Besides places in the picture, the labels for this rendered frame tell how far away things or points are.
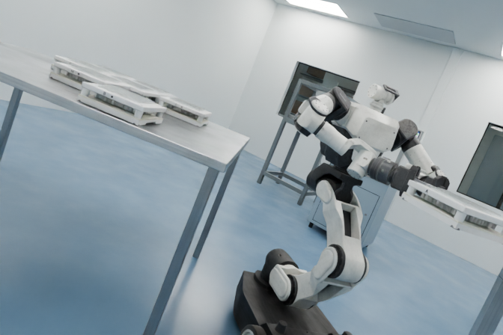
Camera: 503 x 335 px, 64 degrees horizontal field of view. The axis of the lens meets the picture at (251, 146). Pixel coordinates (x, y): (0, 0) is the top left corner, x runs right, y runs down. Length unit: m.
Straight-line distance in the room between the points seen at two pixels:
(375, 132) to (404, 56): 5.33
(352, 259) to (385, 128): 0.59
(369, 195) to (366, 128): 2.35
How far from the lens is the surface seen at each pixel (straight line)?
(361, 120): 1.82
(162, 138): 1.42
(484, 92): 6.90
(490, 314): 2.06
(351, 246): 1.80
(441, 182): 1.63
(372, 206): 4.14
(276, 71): 7.85
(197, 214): 1.46
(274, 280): 2.10
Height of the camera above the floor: 1.08
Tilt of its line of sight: 7 degrees down
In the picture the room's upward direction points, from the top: 22 degrees clockwise
